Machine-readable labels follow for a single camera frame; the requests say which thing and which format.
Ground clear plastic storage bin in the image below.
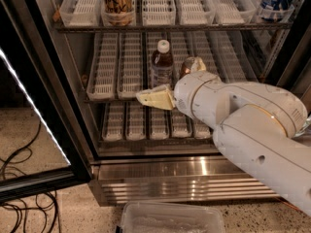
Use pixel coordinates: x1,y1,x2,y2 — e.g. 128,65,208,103
120,202,225,233

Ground stainless steel fridge cabinet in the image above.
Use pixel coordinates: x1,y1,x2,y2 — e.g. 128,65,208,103
6,0,311,207

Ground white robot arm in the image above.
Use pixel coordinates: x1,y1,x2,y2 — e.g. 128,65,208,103
136,58,311,216

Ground black floor cables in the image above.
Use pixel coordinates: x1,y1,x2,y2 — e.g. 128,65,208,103
0,119,60,233

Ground top wire shelf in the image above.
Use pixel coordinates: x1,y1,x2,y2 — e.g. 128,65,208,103
54,22,292,33

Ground gold beverage can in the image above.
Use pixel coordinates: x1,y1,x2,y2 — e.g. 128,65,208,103
179,57,194,79

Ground open fridge glass door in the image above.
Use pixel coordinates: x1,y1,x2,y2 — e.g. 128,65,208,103
0,0,96,202

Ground tea bottle with white cap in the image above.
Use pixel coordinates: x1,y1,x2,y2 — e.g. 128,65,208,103
151,40,174,87

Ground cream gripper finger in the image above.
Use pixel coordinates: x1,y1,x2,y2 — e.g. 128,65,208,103
136,84,175,111
190,57,206,72

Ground brown patterned tall can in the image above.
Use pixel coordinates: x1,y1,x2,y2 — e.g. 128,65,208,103
102,0,134,26

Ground middle wire shelf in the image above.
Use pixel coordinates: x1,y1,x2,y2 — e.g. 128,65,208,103
84,95,138,104

